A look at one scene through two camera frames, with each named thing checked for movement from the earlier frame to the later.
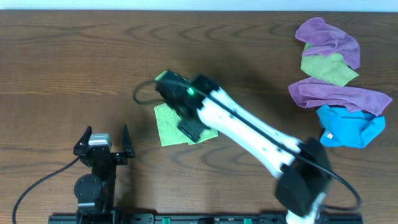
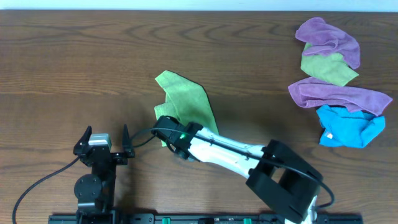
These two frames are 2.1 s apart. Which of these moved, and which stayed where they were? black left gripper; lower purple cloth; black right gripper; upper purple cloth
Moved: black right gripper
Stayed: black left gripper; upper purple cloth; lower purple cloth
